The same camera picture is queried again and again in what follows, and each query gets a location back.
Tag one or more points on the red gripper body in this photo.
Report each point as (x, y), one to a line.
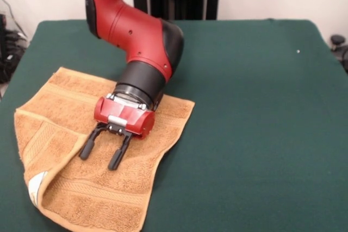
(125, 119)

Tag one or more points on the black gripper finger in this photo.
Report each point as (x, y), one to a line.
(118, 156)
(88, 147)

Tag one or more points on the tan terry towel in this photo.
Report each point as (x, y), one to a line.
(163, 139)

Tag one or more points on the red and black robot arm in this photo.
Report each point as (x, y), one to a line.
(130, 31)

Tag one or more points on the dark grey stand base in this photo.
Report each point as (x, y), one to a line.
(337, 39)
(11, 61)

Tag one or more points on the dark green table cloth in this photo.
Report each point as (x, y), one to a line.
(272, 107)

